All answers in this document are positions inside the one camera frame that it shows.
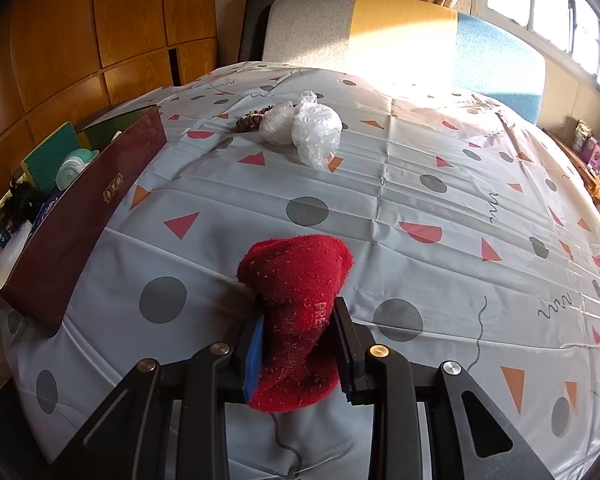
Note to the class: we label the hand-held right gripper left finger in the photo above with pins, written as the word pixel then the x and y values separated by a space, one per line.
pixel 255 360

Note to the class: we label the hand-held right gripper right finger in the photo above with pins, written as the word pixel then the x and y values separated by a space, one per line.
pixel 345 350

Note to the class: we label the red sock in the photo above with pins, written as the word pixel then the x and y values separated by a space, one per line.
pixel 295 280

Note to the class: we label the maroon and gold tin box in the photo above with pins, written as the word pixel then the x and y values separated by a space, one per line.
pixel 80 220

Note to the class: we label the blue and white tissue packet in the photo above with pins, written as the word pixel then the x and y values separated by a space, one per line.
pixel 47 210

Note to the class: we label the black furry toy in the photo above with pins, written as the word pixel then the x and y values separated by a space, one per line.
pixel 17 207

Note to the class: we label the yellow and green sponge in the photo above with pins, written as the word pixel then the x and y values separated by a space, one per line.
pixel 47 157

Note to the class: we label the patterned grey tablecloth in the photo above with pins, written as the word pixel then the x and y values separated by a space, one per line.
pixel 380 210

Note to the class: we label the clear plastic bag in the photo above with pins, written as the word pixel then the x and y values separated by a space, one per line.
pixel 317 132
pixel 277 122

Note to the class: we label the brown scrunchie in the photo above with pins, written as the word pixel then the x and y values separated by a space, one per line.
pixel 250 120

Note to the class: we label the wooden side shelf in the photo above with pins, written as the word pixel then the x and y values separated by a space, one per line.
pixel 580 170

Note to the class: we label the purple packets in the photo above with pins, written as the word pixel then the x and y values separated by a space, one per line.
pixel 592 150

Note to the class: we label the grey yellow blue sofa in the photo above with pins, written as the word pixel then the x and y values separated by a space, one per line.
pixel 330 25

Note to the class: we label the black rolled mat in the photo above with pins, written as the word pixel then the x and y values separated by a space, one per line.
pixel 255 20

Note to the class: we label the wooden wardrobe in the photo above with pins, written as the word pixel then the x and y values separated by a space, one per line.
pixel 105 25

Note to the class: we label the window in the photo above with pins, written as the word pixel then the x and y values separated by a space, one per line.
pixel 570 5

